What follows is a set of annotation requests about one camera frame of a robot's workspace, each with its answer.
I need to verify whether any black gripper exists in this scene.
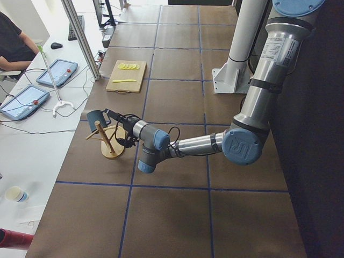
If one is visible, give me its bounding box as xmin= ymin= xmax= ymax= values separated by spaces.
xmin=102 ymin=109 xmax=136 ymax=132

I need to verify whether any teal mug yellow inside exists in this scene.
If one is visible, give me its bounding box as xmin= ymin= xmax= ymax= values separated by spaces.
xmin=87 ymin=110 xmax=111 ymax=132

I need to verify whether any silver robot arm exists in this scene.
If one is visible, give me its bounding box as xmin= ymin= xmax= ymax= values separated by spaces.
xmin=104 ymin=1 xmax=323 ymax=174

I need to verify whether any wooden cup storage rack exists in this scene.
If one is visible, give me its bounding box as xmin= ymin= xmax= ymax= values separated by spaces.
xmin=86 ymin=120 xmax=126 ymax=160

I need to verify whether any paper cup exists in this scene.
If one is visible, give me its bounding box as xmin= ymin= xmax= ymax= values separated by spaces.
xmin=5 ymin=186 xmax=29 ymax=203

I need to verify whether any wooden cutting board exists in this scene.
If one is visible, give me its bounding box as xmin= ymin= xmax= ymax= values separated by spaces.
xmin=106 ymin=60 xmax=147 ymax=94

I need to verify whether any metal reacher grabber tool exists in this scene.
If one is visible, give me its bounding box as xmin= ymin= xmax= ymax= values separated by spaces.
xmin=38 ymin=45 xmax=75 ymax=118

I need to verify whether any teach pendant tablet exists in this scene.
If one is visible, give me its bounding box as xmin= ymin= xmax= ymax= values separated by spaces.
xmin=36 ymin=59 xmax=78 ymax=88
xmin=1 ymin=84 xmax=50 ymax=120

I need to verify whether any black keyboard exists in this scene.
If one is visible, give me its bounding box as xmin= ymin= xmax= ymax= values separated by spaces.
xmin=68 ymin=15 xmax=85 ymax=41

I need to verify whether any black computer mouse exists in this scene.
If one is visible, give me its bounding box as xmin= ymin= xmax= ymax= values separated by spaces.
xmin=51 ymin=42 xmax=63 ymax=49

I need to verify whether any person in black shirt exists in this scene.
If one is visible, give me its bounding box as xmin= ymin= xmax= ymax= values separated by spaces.
xmin=1 ymin=12 xmax=39 ymax=80

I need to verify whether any red cylinder object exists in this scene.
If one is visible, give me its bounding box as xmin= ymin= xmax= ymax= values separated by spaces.
xmin=1 ymin=228 xmax=34 ymax=250

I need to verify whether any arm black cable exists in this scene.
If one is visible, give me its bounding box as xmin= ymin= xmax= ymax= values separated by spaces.
xmin=114 ymin=114 xmax=224 ymax=159

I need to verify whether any aluminium frame post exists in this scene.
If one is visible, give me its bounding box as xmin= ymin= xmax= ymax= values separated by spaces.
xmin=61 ymin=0 xmax=101 ymax=81

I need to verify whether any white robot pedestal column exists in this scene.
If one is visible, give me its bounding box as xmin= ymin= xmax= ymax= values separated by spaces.
xmin=212 ymin=0 xmax=268 ymax=94

